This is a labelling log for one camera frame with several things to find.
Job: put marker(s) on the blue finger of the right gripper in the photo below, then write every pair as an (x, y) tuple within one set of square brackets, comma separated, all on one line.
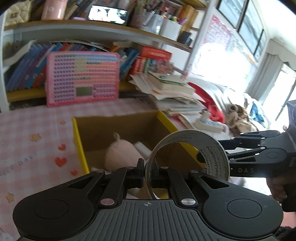
[(250, 140), (213, 159)]

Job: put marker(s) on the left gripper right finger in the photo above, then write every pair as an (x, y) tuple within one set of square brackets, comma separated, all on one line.
[(172, 181)]

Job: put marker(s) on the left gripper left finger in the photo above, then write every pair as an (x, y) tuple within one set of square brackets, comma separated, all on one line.
[(118, 183)]

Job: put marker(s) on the clear tape roll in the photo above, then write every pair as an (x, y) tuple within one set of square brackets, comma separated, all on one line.
[(179, 151)]

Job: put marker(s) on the pink pig plush toy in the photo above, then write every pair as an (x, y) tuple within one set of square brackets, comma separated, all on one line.
[(121, 153)]

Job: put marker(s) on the white power adapter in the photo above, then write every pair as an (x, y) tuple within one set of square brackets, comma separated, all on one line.
[(142, 149)]

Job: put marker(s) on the person hand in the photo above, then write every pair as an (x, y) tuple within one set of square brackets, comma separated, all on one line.
[(276, 185)]

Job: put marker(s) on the white power strip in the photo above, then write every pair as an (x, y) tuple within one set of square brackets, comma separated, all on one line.
[(204, 123)]

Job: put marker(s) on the red cloth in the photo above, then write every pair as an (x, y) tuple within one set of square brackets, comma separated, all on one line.
[(215, 113)]

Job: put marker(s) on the yellow cardboard box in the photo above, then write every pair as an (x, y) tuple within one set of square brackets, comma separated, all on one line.
[(94, 134)]

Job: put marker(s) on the stack of papers and books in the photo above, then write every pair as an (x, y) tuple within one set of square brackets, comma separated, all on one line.
[(169, 93)]

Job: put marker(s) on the pink checkered table mat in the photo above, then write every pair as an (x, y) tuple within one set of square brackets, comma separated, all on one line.
[(38, 152)]

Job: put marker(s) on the pink keyboard learning tablet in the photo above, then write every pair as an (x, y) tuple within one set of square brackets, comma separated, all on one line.
[(74, 77)]

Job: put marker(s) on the white bookshelf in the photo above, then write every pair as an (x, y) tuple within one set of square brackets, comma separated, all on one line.
[(15, 37)]

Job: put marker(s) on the row of books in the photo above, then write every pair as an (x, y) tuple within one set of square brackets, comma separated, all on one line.
[(29, 64)]

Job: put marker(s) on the tablet screen on shelf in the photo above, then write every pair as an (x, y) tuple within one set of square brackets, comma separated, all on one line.
[(107, 14)]

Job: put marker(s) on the pink cup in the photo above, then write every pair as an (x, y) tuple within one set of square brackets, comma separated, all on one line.
[(54, 10)]

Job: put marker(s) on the white pearl handbag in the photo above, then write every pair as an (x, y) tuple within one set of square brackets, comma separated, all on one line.
[(18, 13)]

